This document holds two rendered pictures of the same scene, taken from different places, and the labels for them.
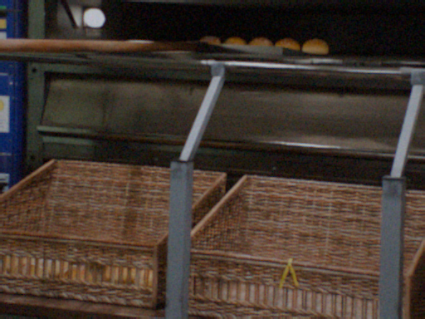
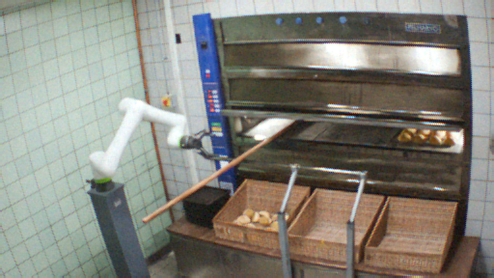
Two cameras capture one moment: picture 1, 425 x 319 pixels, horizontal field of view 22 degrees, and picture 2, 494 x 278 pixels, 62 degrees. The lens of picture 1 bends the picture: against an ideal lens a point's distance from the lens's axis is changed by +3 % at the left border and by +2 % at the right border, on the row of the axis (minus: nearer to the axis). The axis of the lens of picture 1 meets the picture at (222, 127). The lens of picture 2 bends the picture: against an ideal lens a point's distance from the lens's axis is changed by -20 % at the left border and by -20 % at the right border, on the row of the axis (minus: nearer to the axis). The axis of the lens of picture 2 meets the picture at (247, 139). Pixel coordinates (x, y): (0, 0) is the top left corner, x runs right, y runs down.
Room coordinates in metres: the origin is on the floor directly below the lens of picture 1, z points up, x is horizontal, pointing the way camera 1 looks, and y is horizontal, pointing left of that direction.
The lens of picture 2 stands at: (-0.30, -0.52, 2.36)
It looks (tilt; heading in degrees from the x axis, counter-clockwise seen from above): 18 degrees down; 16
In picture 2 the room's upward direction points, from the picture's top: 8 degrees counter-clockwise
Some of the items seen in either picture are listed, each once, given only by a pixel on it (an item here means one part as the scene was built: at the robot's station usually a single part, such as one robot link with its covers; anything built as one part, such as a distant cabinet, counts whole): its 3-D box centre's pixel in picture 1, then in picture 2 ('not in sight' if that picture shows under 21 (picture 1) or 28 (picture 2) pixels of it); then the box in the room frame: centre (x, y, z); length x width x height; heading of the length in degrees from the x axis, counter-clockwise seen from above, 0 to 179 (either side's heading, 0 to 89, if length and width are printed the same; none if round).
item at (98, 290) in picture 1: (99, 225); (262, 212); (2.81, 0.32, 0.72); 0.56 x 0.49 x 0.28; 70
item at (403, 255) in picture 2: not in sight; (413, 234); (2.37, -0.79, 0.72); 0.56 x 0.49 x 0.28; 70
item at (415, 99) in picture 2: not in sight; (342, 94); (2.84, -0.31, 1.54); 1.79 x 0.11 x 0.19; 69
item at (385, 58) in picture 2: not in sight; (337, 55); (2.84, -0.31, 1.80); 1.79 x 0.11 x 0.19; 69
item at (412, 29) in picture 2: not in sight; (334, 26); (2.87, -0.32, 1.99); 1.80 x 0.08 x 0.21; 69
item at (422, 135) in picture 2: not in sight; (434, 126); (3.05, -1.01, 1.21); 0.61 x 0.48 x 0.06; 159
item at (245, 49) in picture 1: (223, 47); not in sight; (3.65, 0.01, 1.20); 0.55 x 0.36 x 0.03; 69
